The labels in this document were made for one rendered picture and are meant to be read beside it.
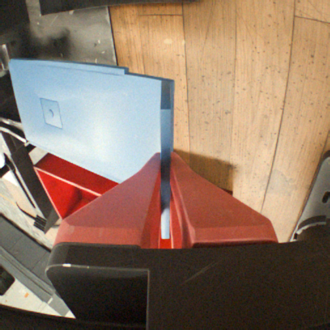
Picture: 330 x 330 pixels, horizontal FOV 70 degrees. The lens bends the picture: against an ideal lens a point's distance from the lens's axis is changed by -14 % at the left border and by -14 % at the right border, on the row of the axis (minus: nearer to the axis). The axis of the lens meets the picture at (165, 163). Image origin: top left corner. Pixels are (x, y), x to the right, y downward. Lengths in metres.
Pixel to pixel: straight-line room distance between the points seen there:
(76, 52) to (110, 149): 0.16
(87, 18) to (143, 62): 0.07
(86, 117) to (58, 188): 0.26
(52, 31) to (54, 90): 0.14
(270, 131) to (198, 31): 0.10
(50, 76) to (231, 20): 0.13
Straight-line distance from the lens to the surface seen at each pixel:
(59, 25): 0.30
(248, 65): 0.21
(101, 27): 0.26
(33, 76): 0.19
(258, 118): 0.23
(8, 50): 0.24
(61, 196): 0.43
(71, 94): 0.17
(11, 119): 0.28
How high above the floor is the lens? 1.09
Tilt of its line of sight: 40 degrees down
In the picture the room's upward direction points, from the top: 143 degrees counter-clockwise
